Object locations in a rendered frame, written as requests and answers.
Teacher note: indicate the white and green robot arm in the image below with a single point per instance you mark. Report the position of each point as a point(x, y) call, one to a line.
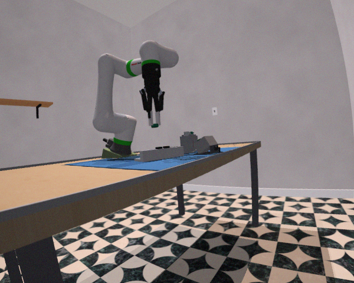
point(153, 57)

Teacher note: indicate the white sloping button panel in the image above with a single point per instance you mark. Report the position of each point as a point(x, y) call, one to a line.
point(204, 144)

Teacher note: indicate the blue flat mat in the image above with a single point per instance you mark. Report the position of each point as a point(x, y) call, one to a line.
point(154, 165)

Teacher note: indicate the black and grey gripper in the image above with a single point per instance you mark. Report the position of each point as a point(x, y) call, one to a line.
point(152, 89)

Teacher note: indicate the dark table edge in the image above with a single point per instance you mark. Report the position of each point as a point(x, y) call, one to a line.
point(23, 210)

